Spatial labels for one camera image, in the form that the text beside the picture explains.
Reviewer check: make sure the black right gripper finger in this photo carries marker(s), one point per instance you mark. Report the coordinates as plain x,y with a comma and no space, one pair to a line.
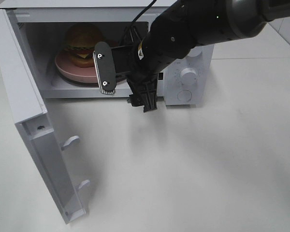
144,93

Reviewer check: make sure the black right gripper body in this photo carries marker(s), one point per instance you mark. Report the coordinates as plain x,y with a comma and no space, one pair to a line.
169,39

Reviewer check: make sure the white microwave knob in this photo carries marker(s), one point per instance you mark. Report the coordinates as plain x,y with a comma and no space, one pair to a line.
189,76
195,52

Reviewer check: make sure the burger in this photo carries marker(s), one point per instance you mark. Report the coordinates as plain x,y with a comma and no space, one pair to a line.
80,40

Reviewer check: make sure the pink plate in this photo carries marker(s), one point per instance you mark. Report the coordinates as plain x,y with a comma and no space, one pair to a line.
75,70

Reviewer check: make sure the white microwave door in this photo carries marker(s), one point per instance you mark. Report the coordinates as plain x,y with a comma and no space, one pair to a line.
31,118

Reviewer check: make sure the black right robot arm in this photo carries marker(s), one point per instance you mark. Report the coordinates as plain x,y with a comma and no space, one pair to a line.
218,21

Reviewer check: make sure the white microwave oven body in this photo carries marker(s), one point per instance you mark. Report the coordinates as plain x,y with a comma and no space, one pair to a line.
32,34

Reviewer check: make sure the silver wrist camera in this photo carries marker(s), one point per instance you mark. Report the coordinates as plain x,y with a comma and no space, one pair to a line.
105,68

